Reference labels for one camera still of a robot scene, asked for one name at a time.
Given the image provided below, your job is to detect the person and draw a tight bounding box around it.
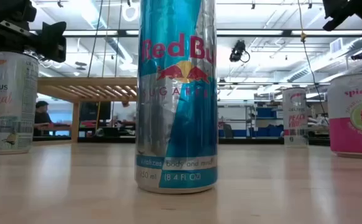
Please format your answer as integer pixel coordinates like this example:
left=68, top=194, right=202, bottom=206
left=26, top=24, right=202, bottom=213
left=33, top=100, right=53, bottom=137
left=115, top=101, right=137, bottom=131

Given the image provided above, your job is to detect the black office chair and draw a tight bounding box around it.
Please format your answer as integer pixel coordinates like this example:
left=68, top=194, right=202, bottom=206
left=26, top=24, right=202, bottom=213
left=223, top=123, right=234, bottom=139

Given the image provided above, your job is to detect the silver ceiling air duct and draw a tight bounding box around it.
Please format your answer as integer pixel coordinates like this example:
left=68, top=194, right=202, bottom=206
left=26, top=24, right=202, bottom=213
left=286, top=37, right=362, bottom=84

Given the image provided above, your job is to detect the Spindrift raspberry lime can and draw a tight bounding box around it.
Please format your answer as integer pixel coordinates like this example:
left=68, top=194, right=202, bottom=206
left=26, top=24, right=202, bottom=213
left=327, top=72, right=362, bottom=159

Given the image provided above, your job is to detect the Celsius tropical vibe can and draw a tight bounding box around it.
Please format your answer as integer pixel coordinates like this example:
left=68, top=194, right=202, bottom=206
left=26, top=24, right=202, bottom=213
left=0, top=51, right=40, bottom=156

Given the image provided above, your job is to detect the blue silver Red Bull can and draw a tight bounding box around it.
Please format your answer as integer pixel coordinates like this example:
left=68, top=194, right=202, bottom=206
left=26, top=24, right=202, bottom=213
left=134, top=0, right=218, bottom=195

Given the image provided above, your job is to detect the wooden slatted shelf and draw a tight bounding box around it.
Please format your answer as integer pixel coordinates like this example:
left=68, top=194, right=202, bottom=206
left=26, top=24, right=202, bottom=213
left=33, top=77, right=138, bottom=146

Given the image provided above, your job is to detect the yellow black hanging cable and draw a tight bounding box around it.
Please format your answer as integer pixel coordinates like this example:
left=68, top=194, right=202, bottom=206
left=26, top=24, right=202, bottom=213
left=297, top=0, right=330, bottom=126

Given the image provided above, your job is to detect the black monitor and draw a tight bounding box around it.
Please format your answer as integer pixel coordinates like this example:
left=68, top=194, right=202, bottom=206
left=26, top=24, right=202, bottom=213
left=79, top=101, right=112, bottom=122

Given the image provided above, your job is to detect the white round ceiling lamp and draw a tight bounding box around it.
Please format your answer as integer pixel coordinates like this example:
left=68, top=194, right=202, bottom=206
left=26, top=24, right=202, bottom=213
left=121, top=2, right=140, bottom=23

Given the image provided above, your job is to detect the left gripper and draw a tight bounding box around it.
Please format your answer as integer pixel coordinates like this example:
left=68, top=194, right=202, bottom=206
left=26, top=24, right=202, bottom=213
left=0, top=0, right=67, bottom=72

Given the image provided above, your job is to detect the white ceiling vent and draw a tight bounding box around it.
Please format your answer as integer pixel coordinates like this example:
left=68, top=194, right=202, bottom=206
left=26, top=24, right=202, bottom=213
left=329, top=37, right=345, bottom=55

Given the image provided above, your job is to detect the rack with blue bins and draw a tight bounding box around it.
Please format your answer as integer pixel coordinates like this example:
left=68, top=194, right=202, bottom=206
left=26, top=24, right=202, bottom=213
left=246, top=101, right=285, bottom=138

